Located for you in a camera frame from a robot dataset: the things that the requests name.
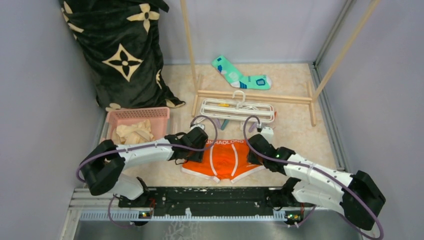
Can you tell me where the orange underwear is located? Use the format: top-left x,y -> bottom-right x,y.
181,139 -> 265,183

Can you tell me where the white multi-clip hanger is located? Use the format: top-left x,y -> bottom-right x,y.
199,90 -> 276,124

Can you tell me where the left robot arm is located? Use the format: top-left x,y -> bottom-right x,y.
76,126 -> 209,207

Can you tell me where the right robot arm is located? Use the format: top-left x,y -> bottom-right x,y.
248,134 -> 386,231

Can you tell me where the purple clothes peg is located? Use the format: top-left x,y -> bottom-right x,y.
213,118 -> 222,129
248,122 -> 258,133

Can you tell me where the teal clothes peg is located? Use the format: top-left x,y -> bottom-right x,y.
220,119 -> 230,131

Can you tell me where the pink plastic basket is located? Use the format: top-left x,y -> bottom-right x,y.
102,107 -> 170,141

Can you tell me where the beige cloth in basket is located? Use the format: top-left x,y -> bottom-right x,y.
111,119 -> 155,145

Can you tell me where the green blue patterned sock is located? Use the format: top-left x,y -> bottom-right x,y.
211,55 -> 272,90

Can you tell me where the black floral blanket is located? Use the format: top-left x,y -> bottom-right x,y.
59,0 -> 184,112

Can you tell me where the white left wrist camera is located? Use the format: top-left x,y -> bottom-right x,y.
190,123 -> 205,131

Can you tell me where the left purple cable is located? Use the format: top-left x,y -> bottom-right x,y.
75,114 -> 219,230

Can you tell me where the wooden drying rack frame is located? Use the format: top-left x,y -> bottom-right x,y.
179,0 -> 380,127

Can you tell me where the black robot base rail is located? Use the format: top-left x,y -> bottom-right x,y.
118,187 -> 302,217

